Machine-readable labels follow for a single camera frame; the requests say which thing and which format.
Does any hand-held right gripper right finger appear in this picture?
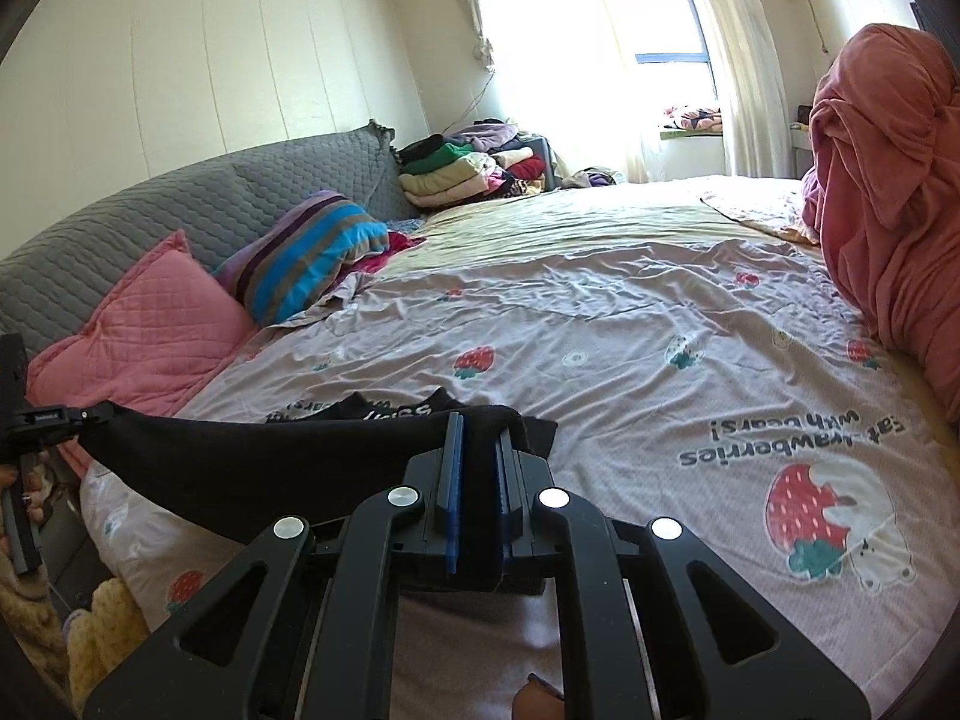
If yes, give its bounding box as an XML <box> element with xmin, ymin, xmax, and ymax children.
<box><xmin>493</xmin><ymin>427</ymin><xmax>871</xmax><ymax>720</ymax></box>

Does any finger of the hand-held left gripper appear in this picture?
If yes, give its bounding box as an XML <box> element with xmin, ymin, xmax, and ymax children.
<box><xmin>7</xmin><ymin>401</ymin><xmax>117</xmax><ymax>440</ymax></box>

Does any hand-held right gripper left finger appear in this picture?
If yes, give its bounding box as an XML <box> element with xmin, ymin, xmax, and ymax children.
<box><xmin>82</xmin><ymin>412</ymin><xmax>466</xmax><ymax>720</ymax></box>

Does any black sweater with orange cuffs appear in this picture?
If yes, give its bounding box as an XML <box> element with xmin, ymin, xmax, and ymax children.
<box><xmin>79</xmin><ymin>388</ymin><xmax>560</xmax><ymax>593</ymax></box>

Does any stack of folded clothes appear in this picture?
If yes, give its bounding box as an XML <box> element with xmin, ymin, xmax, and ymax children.
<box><xmin>396</xmin><ymin>133</ymin><xmax>500</xmax><ymax>211</ymax></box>

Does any pile of loose clothes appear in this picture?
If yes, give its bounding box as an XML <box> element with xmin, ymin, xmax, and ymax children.
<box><xmin>446</xmin><ymin>118</ymin><xmax>556</xmax><ymax>200</ymax></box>

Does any person's left hand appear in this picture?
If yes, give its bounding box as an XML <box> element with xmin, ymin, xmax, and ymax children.
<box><xmin>0</xmin><ymin>457</ymin><xmax>53</xmax><ymax>541</ymax></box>

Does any person's right hand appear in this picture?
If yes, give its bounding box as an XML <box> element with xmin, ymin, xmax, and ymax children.
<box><xmin>511</xmin><ymin>673</ymin><xmax>565</xmax><ymax>720</ymax></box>

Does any pink quilted pillow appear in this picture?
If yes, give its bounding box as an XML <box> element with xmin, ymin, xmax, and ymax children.
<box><xmin>26</xmin><ymin>229</ymin><xmax>260</xmax><ymax>477</ymax></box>

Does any cream fluffy rug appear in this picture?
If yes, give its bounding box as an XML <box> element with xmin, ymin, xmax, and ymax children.
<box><xmin>0</xmin><ymin>577</ymin><xmax>151</xmax><ymax>698</ymax></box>

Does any grey quilted headboard cover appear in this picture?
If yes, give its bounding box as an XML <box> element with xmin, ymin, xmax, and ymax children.
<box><xmin>0</xmin><ymin>120</ymin><xmax>428</xmax><ymax>406</ymax></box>

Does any strawberry printed bed sheet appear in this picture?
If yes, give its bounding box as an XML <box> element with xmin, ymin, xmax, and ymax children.
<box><xmin>75</xmin><ymin>172</ymin><xmax>960</xmax><ymax>720</ymax></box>

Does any red crumpled garment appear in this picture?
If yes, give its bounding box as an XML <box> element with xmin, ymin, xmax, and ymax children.
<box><xmin>360</xmin><ymin>229</ymin><xmax>428</xmax><ymax>271</ymax></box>

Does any striped pillow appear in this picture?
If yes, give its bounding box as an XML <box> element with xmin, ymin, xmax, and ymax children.
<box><xmin>214</xmin><ymin>190</ymin><xmax>391</xmax><ymax>327</ymax></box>

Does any patterned cloth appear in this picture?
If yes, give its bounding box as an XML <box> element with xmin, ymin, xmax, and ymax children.
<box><xmin>660</xmin><ymin>101</ymin><xmax>725</xmax><ymax>137</ymax></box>

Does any pink bundled blanket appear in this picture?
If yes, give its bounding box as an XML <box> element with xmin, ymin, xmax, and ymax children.
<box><xmin>799</xmin><ymin>22</ymin><xmax>960</xmax><ymax>421</ymax></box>

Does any white curtain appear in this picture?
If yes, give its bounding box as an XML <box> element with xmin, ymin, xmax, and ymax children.
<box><xmin>675</xmin><ymin>0</ymin><xmax>796</xmax><ymax>181</ymax></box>

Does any beige curtain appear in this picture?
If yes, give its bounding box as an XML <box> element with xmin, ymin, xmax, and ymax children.
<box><xmin>442</xmin><ymin>0</ymin><xmax>500</xmax><ymax>72</ymax></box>

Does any window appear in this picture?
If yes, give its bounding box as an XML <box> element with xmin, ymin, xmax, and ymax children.
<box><xmin>585</xmin><ymin>0</ymin><xmax>721</xmax><ymax>113</ymax></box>

